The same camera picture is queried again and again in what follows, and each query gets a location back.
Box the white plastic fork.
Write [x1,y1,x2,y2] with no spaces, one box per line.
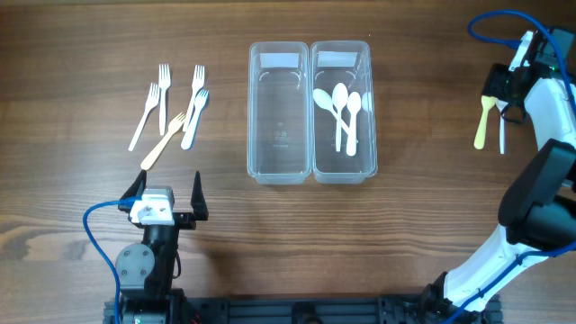
[128,83,159,151]
[158,64,171,136]
[183,65,205,131]

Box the pale blue plastic fork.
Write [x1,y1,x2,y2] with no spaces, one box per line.
[181,89,209,149]

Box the clear plastic container left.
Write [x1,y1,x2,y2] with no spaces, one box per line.
[247,41,311,185]

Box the white thin plastic spoon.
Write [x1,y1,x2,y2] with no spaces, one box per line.
[496,100,508,155]

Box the clear plastic container right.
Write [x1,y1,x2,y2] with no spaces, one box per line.
[310,40,378,185]

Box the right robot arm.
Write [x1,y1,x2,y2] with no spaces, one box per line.
[418,27,575,323]

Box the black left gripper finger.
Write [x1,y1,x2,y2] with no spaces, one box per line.
[120,170,147,207]
[190,171,209,221]

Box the clear plastic container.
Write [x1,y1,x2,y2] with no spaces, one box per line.
[310,40,378,185]
[247,41,311,185]

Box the beige plastic spoon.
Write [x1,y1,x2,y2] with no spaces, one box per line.
[473,95,497,150]

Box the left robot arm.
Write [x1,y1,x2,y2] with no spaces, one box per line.
[103,170,209,323]

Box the beige plastic fork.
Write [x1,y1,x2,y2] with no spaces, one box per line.
[140,112,185,171]

